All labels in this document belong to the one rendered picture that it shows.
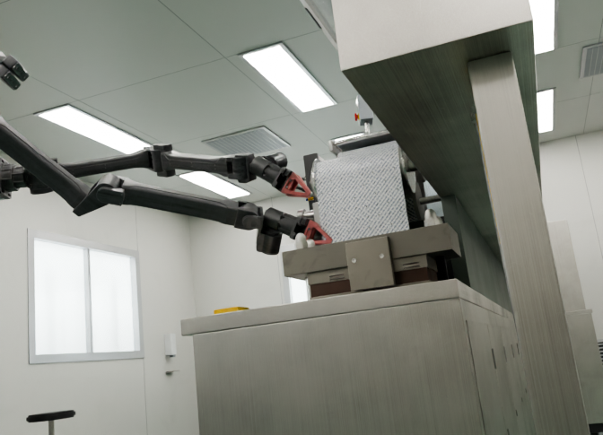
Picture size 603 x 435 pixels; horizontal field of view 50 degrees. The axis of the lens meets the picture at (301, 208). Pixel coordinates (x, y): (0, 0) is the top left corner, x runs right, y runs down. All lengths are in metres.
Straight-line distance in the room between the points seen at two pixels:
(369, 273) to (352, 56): 0.68
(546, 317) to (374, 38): 0.42
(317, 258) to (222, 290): 6.63
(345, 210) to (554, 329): 0.97
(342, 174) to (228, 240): 6.46
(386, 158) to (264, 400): 0.70
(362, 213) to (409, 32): 0.89
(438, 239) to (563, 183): 5.94
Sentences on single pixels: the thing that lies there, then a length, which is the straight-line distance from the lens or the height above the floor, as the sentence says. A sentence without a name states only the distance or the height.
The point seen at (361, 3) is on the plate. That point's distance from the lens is 0.93.
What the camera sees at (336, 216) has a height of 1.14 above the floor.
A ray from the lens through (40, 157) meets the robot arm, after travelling 1.78.
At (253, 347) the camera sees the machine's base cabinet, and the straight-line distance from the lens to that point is 1.50.
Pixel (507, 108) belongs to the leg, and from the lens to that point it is 0.91.
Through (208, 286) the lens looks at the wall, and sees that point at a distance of 8.22.
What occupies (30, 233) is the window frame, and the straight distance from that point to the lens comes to 6.13.
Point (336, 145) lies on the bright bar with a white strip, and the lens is 2.14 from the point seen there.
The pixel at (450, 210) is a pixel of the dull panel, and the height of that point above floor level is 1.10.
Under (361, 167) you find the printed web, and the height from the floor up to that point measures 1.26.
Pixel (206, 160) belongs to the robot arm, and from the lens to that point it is 2.03.
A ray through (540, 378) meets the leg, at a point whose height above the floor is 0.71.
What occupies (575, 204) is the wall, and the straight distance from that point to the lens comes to 7.32.
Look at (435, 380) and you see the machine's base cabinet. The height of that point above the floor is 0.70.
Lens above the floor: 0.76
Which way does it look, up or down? 14 degrees up
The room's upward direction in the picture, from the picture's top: 7 degrees counter-clockwise
